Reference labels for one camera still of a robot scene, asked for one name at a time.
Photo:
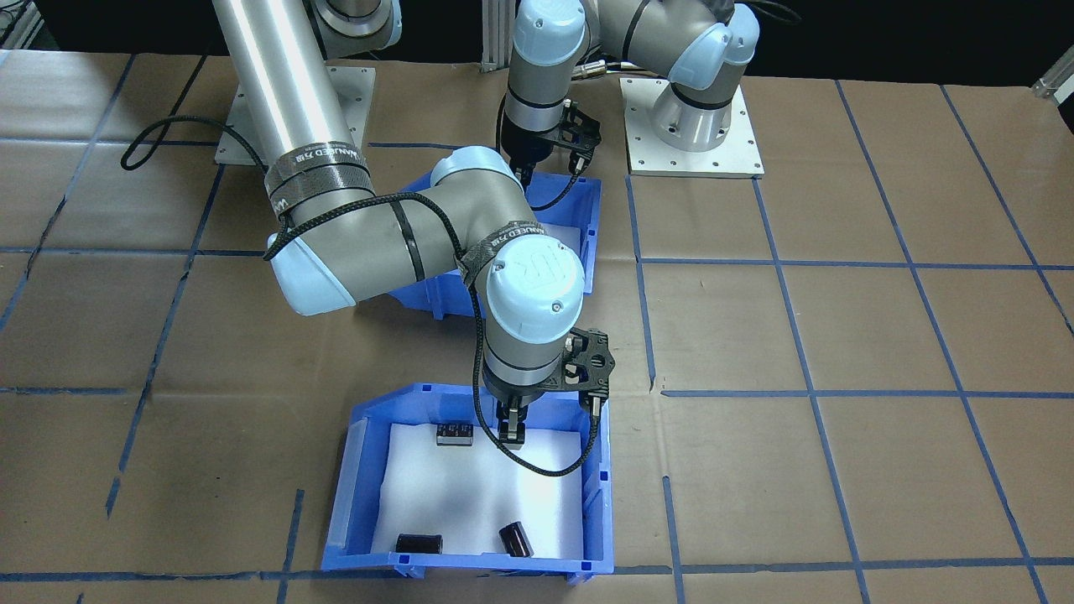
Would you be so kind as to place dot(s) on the blue bin with capacitors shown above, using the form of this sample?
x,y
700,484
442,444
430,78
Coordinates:
x,y
470,568

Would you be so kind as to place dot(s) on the white foam liner capacitor bin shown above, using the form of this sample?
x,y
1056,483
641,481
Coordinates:
x,y
470,495

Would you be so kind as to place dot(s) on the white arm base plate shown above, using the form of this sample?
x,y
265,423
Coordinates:
x,y
646,159
352,101

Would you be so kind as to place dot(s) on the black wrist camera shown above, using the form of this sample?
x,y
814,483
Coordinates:
x,y
581,130
591,362

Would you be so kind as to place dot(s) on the aluminium profile bar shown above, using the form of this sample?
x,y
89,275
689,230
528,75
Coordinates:
x,y
1055,82

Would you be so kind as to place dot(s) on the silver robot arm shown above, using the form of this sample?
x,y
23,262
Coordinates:
x,y
545,84
285,84

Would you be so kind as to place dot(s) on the blue bin with push buttons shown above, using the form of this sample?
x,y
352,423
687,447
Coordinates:
x,y
589,252

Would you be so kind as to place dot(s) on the black cylindrical capacitor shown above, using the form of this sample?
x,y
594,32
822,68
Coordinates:
x,y
516,539
453,434

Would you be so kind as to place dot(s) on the dark brown cylindrical capacitor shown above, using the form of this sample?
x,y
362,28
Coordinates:
x,y
418,543

